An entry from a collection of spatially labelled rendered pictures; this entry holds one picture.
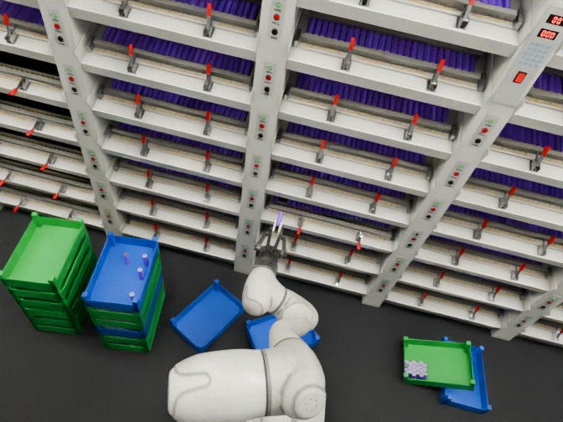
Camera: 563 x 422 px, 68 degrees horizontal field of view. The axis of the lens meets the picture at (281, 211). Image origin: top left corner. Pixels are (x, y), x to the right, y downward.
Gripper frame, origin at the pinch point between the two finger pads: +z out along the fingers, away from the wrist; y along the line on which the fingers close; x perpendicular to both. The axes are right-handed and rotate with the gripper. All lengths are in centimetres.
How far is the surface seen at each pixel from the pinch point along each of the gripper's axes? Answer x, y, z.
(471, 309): 44, -106, 26
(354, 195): -13.7, -27.7, 16.7
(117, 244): 21, 63, -11
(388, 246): 8, -49, 16
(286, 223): 8.4, -3.3, 14.7
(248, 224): 15.1, 13.5, 14.7
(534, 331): 45, -139, 24
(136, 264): 22, 52, -18
